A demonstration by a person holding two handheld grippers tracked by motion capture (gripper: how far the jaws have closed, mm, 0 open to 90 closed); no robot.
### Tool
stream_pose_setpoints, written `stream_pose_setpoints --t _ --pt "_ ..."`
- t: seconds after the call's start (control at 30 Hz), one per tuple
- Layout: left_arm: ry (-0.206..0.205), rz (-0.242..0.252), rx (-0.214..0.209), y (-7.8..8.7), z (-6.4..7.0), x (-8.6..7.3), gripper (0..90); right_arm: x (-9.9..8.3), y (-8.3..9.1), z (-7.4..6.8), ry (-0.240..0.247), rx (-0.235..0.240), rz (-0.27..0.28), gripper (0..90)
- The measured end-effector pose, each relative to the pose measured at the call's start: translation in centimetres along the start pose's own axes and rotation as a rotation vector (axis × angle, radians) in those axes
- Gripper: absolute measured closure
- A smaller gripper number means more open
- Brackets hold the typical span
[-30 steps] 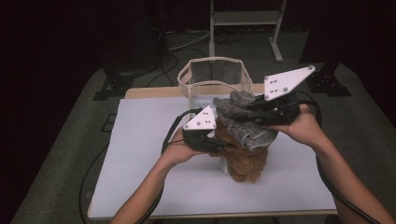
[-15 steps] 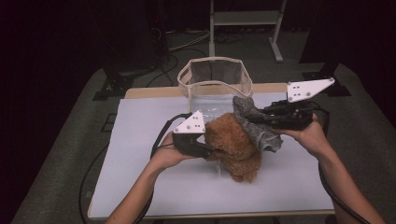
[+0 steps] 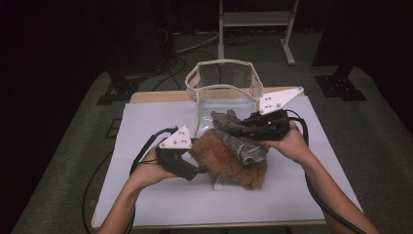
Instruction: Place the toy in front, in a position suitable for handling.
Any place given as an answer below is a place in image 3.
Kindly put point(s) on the person's left hand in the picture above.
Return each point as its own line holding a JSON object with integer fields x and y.
{"x": 147, "y": 172}

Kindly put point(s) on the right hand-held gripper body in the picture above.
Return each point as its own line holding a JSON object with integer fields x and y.
{"x": 276, "y": 100}

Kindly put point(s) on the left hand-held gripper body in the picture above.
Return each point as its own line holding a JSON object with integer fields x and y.
{"x": 178, "y": 141}

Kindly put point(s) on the grey floor socket cover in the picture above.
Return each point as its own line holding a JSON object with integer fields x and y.
{"x": 113, "y": 128}

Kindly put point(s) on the person's right hand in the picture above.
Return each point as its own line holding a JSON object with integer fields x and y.
{"x": 292, "y": 146}

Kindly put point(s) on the white metal stand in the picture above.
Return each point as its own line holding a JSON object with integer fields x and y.
{"x": 253, "y": 18}

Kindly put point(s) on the black stand base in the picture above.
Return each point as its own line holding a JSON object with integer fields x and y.
{"x": 341, "y": 87}
{"x": 120, "y": 91}

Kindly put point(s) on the brown teddy bear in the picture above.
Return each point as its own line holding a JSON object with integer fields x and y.
{"x": 220, "y": 159}

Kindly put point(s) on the grey fuzzy doll sweater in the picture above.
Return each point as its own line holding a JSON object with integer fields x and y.
{"x": 240, "y": 144}

